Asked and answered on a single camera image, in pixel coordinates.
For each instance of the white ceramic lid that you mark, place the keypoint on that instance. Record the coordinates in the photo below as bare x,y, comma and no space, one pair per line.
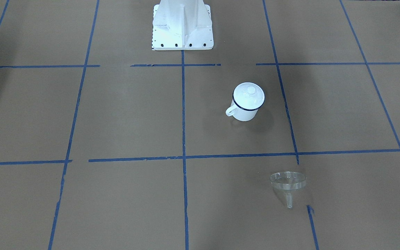
248,96

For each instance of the white enamel mug blue rim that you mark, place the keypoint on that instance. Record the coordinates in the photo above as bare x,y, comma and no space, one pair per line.
243,111

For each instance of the blue tape grid lines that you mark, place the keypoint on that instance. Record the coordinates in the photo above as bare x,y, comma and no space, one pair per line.
106,144

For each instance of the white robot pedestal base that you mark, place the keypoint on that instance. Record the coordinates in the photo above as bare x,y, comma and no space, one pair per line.
182,25

